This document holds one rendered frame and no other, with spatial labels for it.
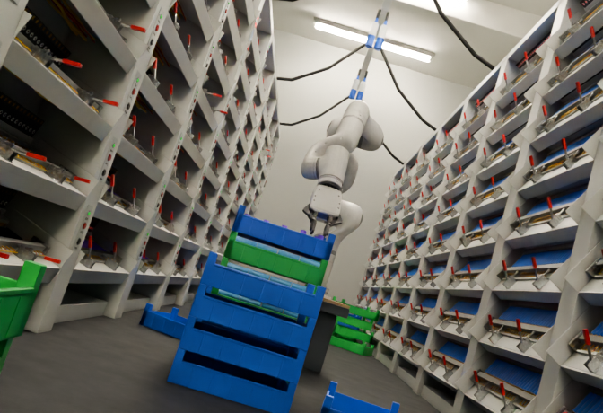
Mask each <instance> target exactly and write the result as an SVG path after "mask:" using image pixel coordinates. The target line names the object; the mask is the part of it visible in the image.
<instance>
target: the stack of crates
mask: <svg viewBox="0 0 603 413"><path fill-rule="evenodd" d="M217 256H218V254H217V253H215V252H212V251H210V253H209V256H208V259H207V262H206V264H205V269H204V272H203V275H202V277H201V280H200V283H199V286H198V289H197V293H196V296H195V299H194V302H193V304H192V307H191V310H190V313H189V316H188V320H187V323H186V326H185V329H184V331H183V334H182V337H181V340H180V343H179V347H178V350H177V353H176V355H175V358H174V361H173V364H172V367H171V369H170V374H169V377H168V380H167V382H172V383H175V384H178V385H181V386H184V387H188V388H190V389H193V390H197V391H202V392H205V393H208V394H212V395H214V396H217V397H221V398H224V399H227V400H232V401H236V402H239V403H241V404H245V405H248V406H251V407H254V408H257V409H263V410H265V411H269V412H272V413H289V411H290V407H291V405H292V402H293V396H294V393H295V390H296V387H297V384H298V381H299V378H300V375H301V371H302V367H303V364H304V360H305V357H306V354H307V351H308V348H309V345H310V340H311V337H312V333H313V330H314V328H315V324H316V321H317V318H318V315H319V310H320V307H321V304H322V301H323V297H324V294H325V292H326V287H323V286H318V287H317V290H316V293H315V294H313V292H314V289H315V285H312V284H307V287H306V291H305V292H304V291H301V290H298V289H295V288H292V287H289V286H284V285H281V284H278V283H276V282H273V281H270V280H266V279H264V278H261V277H256V276H252V275H250V274H247V273H244V272H241V271H239V270H235V269H232V268H227V267H225V266H222V265H218V264H215V262H216V259H217ZM208 286H212V287H215V288H218V289H221V290H223V291H227V292H230V293H233V294H237V295H241V296H244V297H247V298H249V299H252V300H256V301H259V302H262V303H266V304H270V305H273V306H275V307H278V308H281V309H285V310H287V311H290V312H295V313H299V314H298V317H297V320H295V319H292V318H288V317H285V316H283V315H280V314H277V313H273V312H269V311H266V310H262V309H259V308H257V307H254V306H251V305H247V304H245V303H240V302H237V301H233V300H231V299H228V298H225V297H221V296H219V295H216V294H211V293H208V292H207V291H206V289H207V287H208ZM306 316H307V317H308V319H307V322H306V324H305V323H304V322H305V318H306ZM197 318H199V319H202V320H205V321H211V322H213V323H216V324H219V325H223V326H225V327H228V328H231V329H235V330H239V331H242V332H246V333H249V334H251V335H255V336H258V337H261V338H266V339H269V340H272V341H274V342H278V343H281V344H284V345H286V346H289V347H288V348H286V347H280V346H278V345H275V344H271V343H268V342H266V341H263V340H259V339H256V338H252V337H248V336H245V335H242V334H240V333H236V332H233V331H230V330H225V329H222V328H219V327H216V326H213V325H210V324H207V323H203V322H201V321H197ZM296 348H298V352H297V353H296V352H295V351H296ZM287 382H288V383H287Z"/></svg>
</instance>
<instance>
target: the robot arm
mask: <svg viewBox="0 0 603 413"><path fill-rule="evenodd" d="M383 141H384V135H383V131H382V129H381V127H380V125H379V124H378V123H377V122H376V121H375V120H374V119H373V118H372V117H371V116H370V111H369V107H368V105H367V104H366V103H365V102H364V101H360V100H357V101H353V102H351V103H350V104H349V105H348V107H347V108H346V110H345V113H344V115H343V117H342V118H339V119H333V120H332V121H331V122H330V123H329V125H328V128H327V137H326V138H324V139H322V140H320V141H318V142H317V143H316V144H314V145H313V146H312V147H311V148H310V150H309V151H308V152H307V153H306V155H305V157H304V159H303V161H302V163H301V175H302V176H303V177H304V178H305V179H308V180H318V183H317V186H316V188H315V189H314V190H313V193H312V195H311V198H310V203H309V204H308V205H307V206H306V207H305V208H304V209H303V210H302V212H303V213H304V214H305V215H307V217H308V218H309V219H310V234H313V233H314V231H315V227H316V223H317V221H319V222H321V223H324V224H326V226H325V227H324V231H323V233H316V234H314V235H313V237H315V236H318V235H322V236H324V238H326V241H327V240H328V235H329V234H330V233H331V234H334V235H336V239H335V242H334V245H333V249H332V251H331V254H330V258H329V261H328V265H327V269H326V272H325V275H324V278H323V281H322V284H321V286H323V287H326V292H325V294H328V293H329V289H330V288H327V283H328V279H329V275H330V272H331V269H332V267H333V263H334V260H335V257H336V253H337V250H338V247H339V245H340V243H341V241H342V240H343V239H344V238H345V237H346V236H347V235H348V234H350V233H352V232H353V231H355V230H356V229H357V228H358V227H359V226H360V225H361V223H362V221H363V211H362V209H361V208H360V207H359V206H357V205H356V204H354V203H351V202H348V201H344V200H342V193H345V192H347V191H348V190H349V189H350V188H351V187H352V186H353V184H354V180H355V177H356V174H357V171H358V162H357V159H356V158H355V156H354V155H353V153H352V151H353V150H354V149H355V148H360V149H363V150H366V151H376V150H378V149H379V148H380V147H381V146H382V144H383ZM332 226H335V227H336V230H334V231H332V232H330V231H329V228H330V227H332Z"/></svg>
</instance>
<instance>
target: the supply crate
mask: <svg viewBox="0 0 603 413"><path fill-rule="evenodd" d="M245 210H246V206H244V205H240V207H239V210H238V212H237V215H236V217H235V220H234V223H233V226H232V231H234V232H237V233H238V234H237V235H238V236H240V237H243V238H246V239H249V240H252V241H255V242H260V243H263V244H265V245H268V246H271V247H275V248H277V249H280V250H285V251H288V252H291V253H293V254H297V255H300V256H303V257H305V258H308V259H314V260H316V261H321V260H322V259H323V260H326V261H329V258H330V254H331V251H332V249H333V245H334V242H335V239H336V235H334V234H331V233H330V234H329V235H328V240H327V241H326V238H324V239H323V240H321V239H319V238H315V237H312V236H309V235H307V234H304V233H299V232H296V231H294V230H291V229H288V228H284V227H282V226H279V225H276V224H271V223H269V222H266V221H263V220H260V219H257V218H254V217H251V216H248V215H244V213H245Z"/></svg>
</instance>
